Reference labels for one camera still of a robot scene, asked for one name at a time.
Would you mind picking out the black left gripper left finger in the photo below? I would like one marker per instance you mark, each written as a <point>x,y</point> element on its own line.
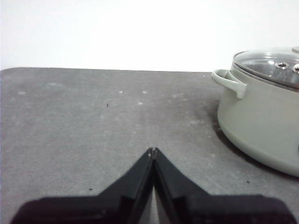
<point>112,207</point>

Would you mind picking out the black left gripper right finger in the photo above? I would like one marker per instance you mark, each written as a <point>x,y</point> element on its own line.
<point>201,207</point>

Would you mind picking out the glass lid with green knob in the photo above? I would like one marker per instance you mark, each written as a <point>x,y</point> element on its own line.
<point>259,64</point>

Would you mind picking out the pale green electric pot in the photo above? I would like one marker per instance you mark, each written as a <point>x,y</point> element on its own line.
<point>257,126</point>

